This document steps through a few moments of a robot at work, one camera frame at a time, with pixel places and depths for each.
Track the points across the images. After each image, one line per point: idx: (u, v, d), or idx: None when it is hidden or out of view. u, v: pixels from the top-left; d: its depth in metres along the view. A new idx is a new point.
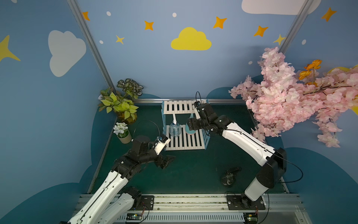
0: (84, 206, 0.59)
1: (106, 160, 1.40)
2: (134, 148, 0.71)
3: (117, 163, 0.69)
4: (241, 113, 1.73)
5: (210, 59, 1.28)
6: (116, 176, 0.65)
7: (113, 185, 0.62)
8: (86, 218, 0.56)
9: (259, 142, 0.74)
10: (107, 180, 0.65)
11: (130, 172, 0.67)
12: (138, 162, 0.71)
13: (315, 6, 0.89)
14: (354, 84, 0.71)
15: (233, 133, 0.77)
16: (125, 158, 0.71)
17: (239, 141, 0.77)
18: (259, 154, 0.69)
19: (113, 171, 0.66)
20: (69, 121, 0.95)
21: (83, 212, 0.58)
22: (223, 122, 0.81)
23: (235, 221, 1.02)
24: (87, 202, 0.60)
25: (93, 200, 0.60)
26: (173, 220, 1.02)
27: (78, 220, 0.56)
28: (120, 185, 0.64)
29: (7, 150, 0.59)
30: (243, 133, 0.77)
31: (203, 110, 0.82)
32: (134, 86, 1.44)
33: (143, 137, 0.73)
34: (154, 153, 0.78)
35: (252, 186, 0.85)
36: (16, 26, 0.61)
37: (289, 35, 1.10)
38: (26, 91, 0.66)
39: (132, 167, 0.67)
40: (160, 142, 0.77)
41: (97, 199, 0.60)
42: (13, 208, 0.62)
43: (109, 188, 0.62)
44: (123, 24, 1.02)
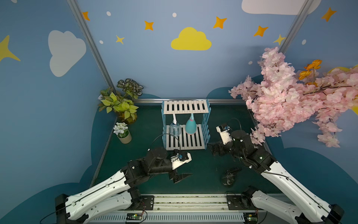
0: (84, 192, 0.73)
1: (106, 160, 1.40)
2: (147, 158, 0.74)
3: (128, 167, 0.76)
4: (241, 113, 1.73)
5: (210, 60, 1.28)
6: (120, 179, 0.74)
7: (113, 186, 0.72)
8: (79, 204, 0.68)
9: (310, 194, 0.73)
10: (113, 178, 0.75)
11: (135, 180, 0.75)
12: (147, 174, 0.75)
13: (314, 6, 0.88)
14: (354, 84, 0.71)
15: (278, 177, 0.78)
16: (137, 163, 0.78)
17: (286, 188, 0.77)
18: (313, 210, 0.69)
19: (120, 172, 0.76)
20: (69, 121, 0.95)
21: (80, 197, 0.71)
22: (265, 160, 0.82)
23: (235, 221, 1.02)
24: (87, 190, 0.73)
25: (92, 191, 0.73)
26: (173, 220, 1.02)
27: (72, 202, 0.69)
28: (119, 188, 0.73)
29: (7, 150, 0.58)
30: (289, 179, 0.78)
31: (241, 141, 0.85)
32: (134, 86, 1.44)
33: (161, 153, 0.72)
34: (169, 166, 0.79)
35: (270, 205, 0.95)
36: (16, 26, 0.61)
37: (289, 35, 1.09)
38: (26, 91, 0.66)
39: (138, 177, 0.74)
40: (178, 161, 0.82)
41: (98, 191, 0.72)
42: (13, 209, 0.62)
43: (109, 186, 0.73)
44: (123, 24, 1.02)
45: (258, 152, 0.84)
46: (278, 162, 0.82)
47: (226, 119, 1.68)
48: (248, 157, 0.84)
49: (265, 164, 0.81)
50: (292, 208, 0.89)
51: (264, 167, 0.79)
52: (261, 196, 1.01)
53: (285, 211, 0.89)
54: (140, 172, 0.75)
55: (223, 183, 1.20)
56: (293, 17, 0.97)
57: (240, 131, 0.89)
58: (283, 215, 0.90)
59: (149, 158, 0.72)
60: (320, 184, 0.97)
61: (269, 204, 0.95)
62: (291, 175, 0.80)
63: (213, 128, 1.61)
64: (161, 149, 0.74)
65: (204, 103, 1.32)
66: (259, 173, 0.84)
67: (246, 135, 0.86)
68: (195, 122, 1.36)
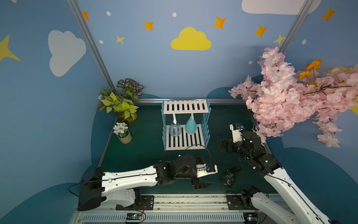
0: (120, 174, 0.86)
1: (106, 160, 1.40)
2: (175, 164, 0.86)
3: (158, 167, 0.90)
4: (241, 113, 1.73)
5: (210, 60, 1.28)
6: (153, 174, 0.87)
7: (145, 178, 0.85)
8: (113, 183, 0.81)
9: (310, 205, 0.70)
10: (146, 171, 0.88)
11: (162, 181, 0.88)
12: (173, 178, 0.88)
13: (315, 6, 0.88)
14: (354, 84, 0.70)
15: (279, 182, 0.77)
16: (166, 165, 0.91)
17: (285, 193, 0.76)
18: (310, 220, 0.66)
19: (154, 168, 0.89)
20: (69, 121, 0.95)
21: (115, 177, 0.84)
22: (270, 164, 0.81)
23: (235, 221, 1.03)
24: (123, 173, 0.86)
25: (126, 175, 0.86)
26: (173, 220, 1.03)
27: (110, 179, 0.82)
28: (148, 182, 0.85)
29: (8, 150, 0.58)
30: (291, 186, 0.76)
31: (250, 142, 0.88)
32: (134, 86, 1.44)
33: (190, 162, 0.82)
34: (193, 173, 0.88)
35: (268, 208, 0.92)
36: (16, 26, 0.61)
37: (289, 35, 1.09)
38: (26, 91, 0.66)
39: (166, 177, 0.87)
40: (204, 171, 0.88)
41: (130, 177, 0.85)
42: (14, 209, 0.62)
43: (141, 177, 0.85)
44: (123, 24, 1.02)
45: (265, 155, 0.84)
46: (282, 168, 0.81)
47: (226, 119, 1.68)
48: (253, 158, 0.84)
49: (270, 167, 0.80)
50: (292, 217, 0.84)
51: (267, 170, 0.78)
52: (262, 197, 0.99)
53: (284, 217, 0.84)
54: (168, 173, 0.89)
55: (223, 183, 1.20)
56: (292, 17, 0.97)
57: (252, 133, 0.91)
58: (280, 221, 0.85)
59: (179, 164, 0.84)
60: (320, 184, 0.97)
61: (268, 207, 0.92)
62: (294, 183, 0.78)
63: (213, 128, 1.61)
64: (191, 157, 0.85)
65: (204, 103, 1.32)
66: (263, 176, 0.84)
67: (258, 137, 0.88)
68: (195, 122, 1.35)
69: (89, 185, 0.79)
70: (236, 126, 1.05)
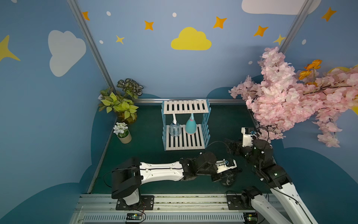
0: (154, 165, 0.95)
1: (106, 160, 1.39)
2: (197, 159, 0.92)
3: (182, 164, 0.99)
4: (241, 113, 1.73)
5: (210, 60, 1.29)
6: (180, 168, 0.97)
7: (174, 171, 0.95)
8: (149, 173, 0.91)
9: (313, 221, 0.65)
10: (174, 165, 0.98)
11: (186, 177, 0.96)
12: (195, 173, 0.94)
13: (315, 6, 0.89)
14: (354, 84, 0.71)
15: (287, 198, 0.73)
16: (189, 162, 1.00)
17: (292, 209, 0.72)
18: None
19: (179, 164, 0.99)
20: (68, 121, 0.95)
21: (150, 167, 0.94)
22: (279, 178, 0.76)
23: (235, 221, 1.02)
24: (156, 165, 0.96)
25: (159, 167, 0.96)
26: (173, 220, 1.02)
27: (146, 170, 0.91)
28: (177, 175, 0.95)
29: (7, 151, 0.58)
30: (299, 204, 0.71)
31: (262, 153, 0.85)
32: (134, 86, 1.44)
33: (211, 159, 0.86)
34: (214, 170, 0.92)
35: (266, 211, 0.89)
36: (16, 26, 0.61)
37: (289, 35, 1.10)
38: (25, 91, 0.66)
39: (189, 173, 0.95)
40: (224, 166, 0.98)
41: (163, 169, 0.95)
42: (14, 209, 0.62)
43: (172, 170, 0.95)
44: (122, 24, 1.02)
45: (274, 167, 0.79)
46: (292, 184, 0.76)
47: (226, 119, 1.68)
48: (262, 169, 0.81)
49: (278, 181, 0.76)
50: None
51: (275, 184, 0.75)
52: (263, 201, 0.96)
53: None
54: (191, 170, 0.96)
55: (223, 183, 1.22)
56: (292, 17, 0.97)
57: (266, 143, 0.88)
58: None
59: (201, 160, 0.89)
60: (320, 185, 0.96)
61: (266, 211, 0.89)
62: (303, 201, 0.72)
63: (213, 128, 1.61)
64: (212, 155, 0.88)
65: (204, 103, 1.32)
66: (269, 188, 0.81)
67: (271, 148, 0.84)
68: (195, 122, 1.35)
69: (119, 171, 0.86)
70: (246, 129, 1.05)
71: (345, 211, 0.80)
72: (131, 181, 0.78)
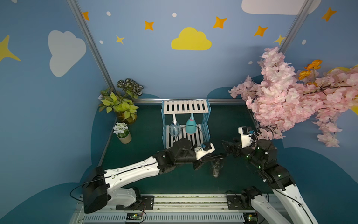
0: (121, 168, 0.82)
1: (106, 160, 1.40)
2: (172, 150, 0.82)
3: (157, 157, 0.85)
4: (241, 113, 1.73)
5: (210, 60, 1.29)
6: (154, 163, 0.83)
7: (148, 169, 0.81)
8: (118, 178, 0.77)
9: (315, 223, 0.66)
10: (146, 162, 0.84)
11: (164, 168, 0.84)
12: (173, 163, 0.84)
13: (315, 5, 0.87)
14: (354, 84, 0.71)
15: (289, 200, 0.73)
16: (164, 153, 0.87)
17: (293, 211, 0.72)
18: None
19: (153, 158, 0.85)
20: (68, 120, 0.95)
21: (118, 171, 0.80)
22: (282, 179, 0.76)
23: (235, 221, 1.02)
24: (124, 168, 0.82)
25: (128, 169, 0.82)
26: (173, 220, 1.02)
27: (113, 175, 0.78)
28: (152, 171, 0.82)
29: (7, 151, 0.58)
30: (301, 206, 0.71)
31: (266, 153, 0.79)
32: (134, 86, 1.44)
33: (186, 144, 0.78)
34: (193, 157, 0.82)
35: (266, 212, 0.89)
36: (17, 26, 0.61)
37: (289, 35, 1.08)
38: (25, 92, 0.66)
39: (166, 165, 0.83)
40: (202, 150, 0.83)
41: (133, 170, 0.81)
42: (14, 208, 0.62)
43: (144, 168, 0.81)
44: (122, 24, 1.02)
45: (277, 168, 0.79)
46: (294, 185, 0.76)
47: (226, 119, 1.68)
48: (265, 170, 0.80)
49: (281, 183, 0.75)
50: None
51: (278, 185, 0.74)
52: (263, 202, 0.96)
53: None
54: (168, 161, 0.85)
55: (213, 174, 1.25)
56: (293, 17, 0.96)
57: (271, 143, 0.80)
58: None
59: (175, 149, 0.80)
60: (320, 184, 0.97)
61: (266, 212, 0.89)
62: (306, 203, 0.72)
63: (213, 128, 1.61)
64: (186, 140, 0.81)
65: (204, 103, 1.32)
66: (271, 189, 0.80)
67: (275, 150, 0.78)
68: (195, 122, 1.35)
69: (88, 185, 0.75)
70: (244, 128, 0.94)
71: (346, 211, 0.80)
72: (96, 194, 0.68)
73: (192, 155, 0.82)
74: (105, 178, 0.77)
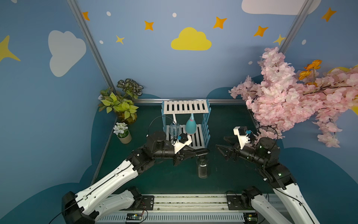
0: (92, 185, 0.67)
1: (106, 160, 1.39)
2: (148, 144, 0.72)
3: (131, 157, 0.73)
4: (241, 113, 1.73)
5: (210, 60, 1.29)
6: (128, 166, 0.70)
7: (123, 174, 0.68)
8: (91, 196, 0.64)
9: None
10: (120, 167, 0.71)
11: (142, 166, 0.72)
12: (152, 158, 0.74)
13: (315, 6, 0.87)
14: (354, 84, 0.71)
15: (290, 199, 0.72)
16: (140, 151, 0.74)
17: (294, 209, 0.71)
18: None
19: (127, 160, 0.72)
20: (68, 120, 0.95)
21: (90, 190, 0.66)
22: (283, 178, 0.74)
23: (235, 221, 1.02)
24: (96, 183, 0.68)
25: (101, 183, 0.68)
26: (173, 220, 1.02)
27: (84, 196, 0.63)
28: (130, 175, 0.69)
29: (7, 151, 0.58)
30: (302, 205, 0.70)
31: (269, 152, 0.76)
32: (134, 86, 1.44)
33: (160, 135, 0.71)
34: (171, 151, 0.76)
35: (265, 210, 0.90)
36: (17, 26, 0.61)
37: (289, 35, 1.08)
38: (25, 92, 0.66)
39: (144, 163, 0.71)
40: (178, 142, 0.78)
41: (106, 182, 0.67)
42: (14, 209, 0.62)
43: (119, 175, 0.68)
44: (122, 24, 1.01)
45: (278, 167, 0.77)
46: (296, 184, 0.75)
47: (226, 119, 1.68)
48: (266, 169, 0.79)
49: (282, 182, 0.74)
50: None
51: (278, 185, 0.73)
52: (263, 201, 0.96)
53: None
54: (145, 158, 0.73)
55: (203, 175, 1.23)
56: (292, 17, 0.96)
57: (274, 142, 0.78)
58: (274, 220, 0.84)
59: (149, 143, 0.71)
60: (320, 184, 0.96)
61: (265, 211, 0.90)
62: (306, 201, 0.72)
63: (213, 128, 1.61)
64: (160, 132, 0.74)
65: (204, 103, 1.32)
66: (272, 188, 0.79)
67: (278, 149, 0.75)
68: (195, 122, 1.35)
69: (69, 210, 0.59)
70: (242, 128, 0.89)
71: (346, 211, 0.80)
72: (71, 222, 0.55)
73: (170, 149, 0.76)
74: (76, 201, 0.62)
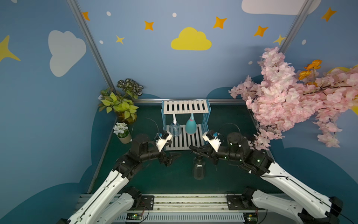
0: (84, 205, 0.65)
1: (106, 160, 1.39)
2: (133, 149, 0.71)
3: (117, 164, 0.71)
4: (241, 113, 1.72)
5: (210, 60, 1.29)
6: (116, 176, 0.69)
7: (113, 185, 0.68)
8: (86, 216, 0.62)
9: (309, 191, 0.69)
10: (108, 179, 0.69)
11: (131, 171, 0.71)
12: (139, 161, 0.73)
13: (315, 6, 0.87)
14: (354, 84, 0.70)
15: (278, 178, 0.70)
16: (126, 157, 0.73)
17: (285, 186, 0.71)
18: (316, 207, 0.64)
19: (114, 171, 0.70)
20: (68, 120, 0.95)
21: (83, 210, 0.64)
22: (263, 162, 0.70)
23: (235, 221, 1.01)
24: (87, 201, 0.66)
25: (92, 199, 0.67)
26: (173, 220, 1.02)
27: (78, 218, 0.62)
28: (120, 184, 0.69)
29: (8, 151, 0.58)
30: (289, 178, 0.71)
31: (240, 146, 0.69)
32: (134, 86, 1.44)
33: (143, 137, 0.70)
34: (156, 150, 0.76)
35: (268, 204, 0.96)
36: (16, 26, 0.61)
37: (289, 35, 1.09)
38: (25, 91, 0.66)
39: (133, 168, 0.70)
40: (161, 139, 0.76)
41: (98, 197, 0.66)
42: (14, 208, 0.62)
43: (109, 187, 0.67)
44: (122, 24, 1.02)
45: (254, 154, 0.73)
46: (274, 162, 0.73)
47: (226, 119, 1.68)
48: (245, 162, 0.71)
49: (264, 166, 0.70)
50: (293, 205, 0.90)
51: (263, 171, 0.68)
52: (261, 194, 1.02)
53: (287, 208, 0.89)
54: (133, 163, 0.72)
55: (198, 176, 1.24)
56: (292, 17, 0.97)
57: (239, 133, 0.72)
58: (279, 208, 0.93)
59: (134, 146, 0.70)
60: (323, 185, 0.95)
61: (268, 201, 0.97)
62: (289, 173, 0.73)
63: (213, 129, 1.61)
64: (142, 134, 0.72)
65: (204, 103, 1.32)
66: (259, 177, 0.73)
67: (245, 138, 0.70)
68: (195, 122, 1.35)
69: None
70: (208, 133, 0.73)
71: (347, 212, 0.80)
72: None
73: (154, 150, 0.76)
74: None
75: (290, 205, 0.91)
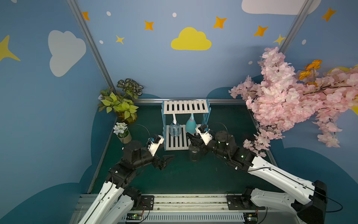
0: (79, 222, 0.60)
1: (106, 160, 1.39)
2: (126, 157, 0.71)
3: (110, 174, 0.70)
4: (241, 113, 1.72)
5: (210, 60, 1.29)
6: (111, 187, 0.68)
7: (108, 197, 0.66)
8: None
9: (292, 178, 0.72)
10: (102, 191, 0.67)
11: (126, 180, 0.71)
12: (132, 169, 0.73)
13: (314, 7, 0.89)
14: (354, 84, 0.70)
15: (262, 170, 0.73)
16: (119, 166, 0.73)
17: (269, 177, 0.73)
18: (300, 193, 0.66)
19: (107, 182, 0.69)
20: (68, 120, 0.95)
21: None
22: (247, 157, 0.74)
23: (235, 221, 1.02)
24: (82, 218, 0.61)
25: (88, 214, 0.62)
26: (173, 220, 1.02)
27: None
28: (115, 195, 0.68)
29: (8, 151, 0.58)
30: (271, 169, 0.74)
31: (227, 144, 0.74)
32: (134, 86, 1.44)
33: (136, 144, 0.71)
34: (149, 154, 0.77)
35: (266, 201, 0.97)
36: (16, 26, 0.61)
37: (289, 35, 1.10)
38: (24, 91, 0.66)
39: (127, 176, 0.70)
40: (153, 143, 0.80)
41: (93, 211, 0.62)
42: (13, 209, 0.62)
43: (104, 200, 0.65)
44: (122, 24, 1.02)
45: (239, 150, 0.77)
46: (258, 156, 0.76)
47: (226, 119, 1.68)
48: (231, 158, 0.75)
49: (248, 161, 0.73)
50: (286, 197, 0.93)
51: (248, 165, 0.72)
52: (256, 191, 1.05)
53: (282, 201, 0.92)
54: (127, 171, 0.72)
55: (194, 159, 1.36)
56: (293, 17, 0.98)
57: (226, 132, 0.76)
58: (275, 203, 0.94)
59: (127, 154, 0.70)
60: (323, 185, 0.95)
61: (266, 199, 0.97)
62: (272, 164, 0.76)
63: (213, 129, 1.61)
64: (135, 141, 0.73)
65: (204, 103, 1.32)
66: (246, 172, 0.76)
67: (232, 137, 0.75)
68: (195, 122, 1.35)
69: None
70: (200, 128, 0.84)
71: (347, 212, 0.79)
72: None
73: (148, 154, 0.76)
74: None
75: (284, 198, 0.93)
